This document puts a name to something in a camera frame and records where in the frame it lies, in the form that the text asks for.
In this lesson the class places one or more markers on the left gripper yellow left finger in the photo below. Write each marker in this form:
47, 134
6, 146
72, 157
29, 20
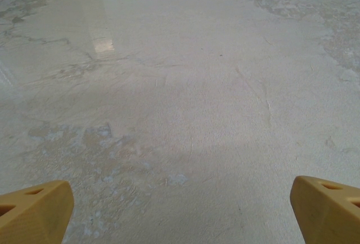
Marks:
33, 216

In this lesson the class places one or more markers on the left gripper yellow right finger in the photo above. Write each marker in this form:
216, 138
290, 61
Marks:
329, 218

